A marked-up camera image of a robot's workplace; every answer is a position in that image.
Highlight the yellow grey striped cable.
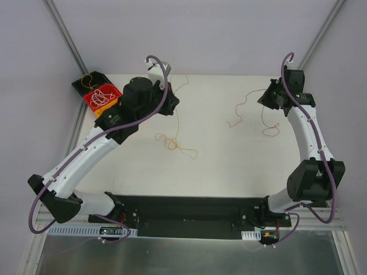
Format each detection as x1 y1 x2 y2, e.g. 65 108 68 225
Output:
155 73 198 160

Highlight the white cable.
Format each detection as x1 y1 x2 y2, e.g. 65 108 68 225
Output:
89 89 115 109

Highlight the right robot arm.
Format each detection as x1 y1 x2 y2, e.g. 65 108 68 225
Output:
257 66 345 226

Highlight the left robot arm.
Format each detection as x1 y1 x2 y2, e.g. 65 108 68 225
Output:
28 76 179 223

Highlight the yellow bin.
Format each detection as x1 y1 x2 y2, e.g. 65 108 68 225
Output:
94 98 118 117

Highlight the red bin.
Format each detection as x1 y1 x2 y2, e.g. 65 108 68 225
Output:
83 84 123 112

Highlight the black bin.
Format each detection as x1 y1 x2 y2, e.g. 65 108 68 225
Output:
72 71 112 97

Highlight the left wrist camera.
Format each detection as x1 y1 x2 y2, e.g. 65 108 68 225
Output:
145 60 165 90

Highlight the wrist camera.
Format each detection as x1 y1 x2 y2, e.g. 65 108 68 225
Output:
145 60 165 90
284 60 296 69

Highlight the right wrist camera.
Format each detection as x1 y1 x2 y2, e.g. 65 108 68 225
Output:
284 60 296 69

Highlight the right aluminium frame post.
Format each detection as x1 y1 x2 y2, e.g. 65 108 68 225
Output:
295 0 348 70

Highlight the aluminium frame post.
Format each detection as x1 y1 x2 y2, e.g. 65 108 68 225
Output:
44 0 88 74
295 0 348 70

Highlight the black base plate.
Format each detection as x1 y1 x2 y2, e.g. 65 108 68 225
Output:
88 192 298 238

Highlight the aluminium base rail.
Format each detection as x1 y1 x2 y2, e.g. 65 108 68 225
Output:
289 208 346 230

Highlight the left aluminium frame post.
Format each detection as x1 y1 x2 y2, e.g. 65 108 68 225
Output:
44 0 88 74

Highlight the right cable duct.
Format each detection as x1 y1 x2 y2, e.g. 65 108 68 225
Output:
241 229 279 241

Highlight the cable duct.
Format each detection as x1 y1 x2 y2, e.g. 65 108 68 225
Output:
48 225 138 238
241 229 279 241

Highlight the left cable duct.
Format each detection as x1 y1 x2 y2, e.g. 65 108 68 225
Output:
48 225 138 238

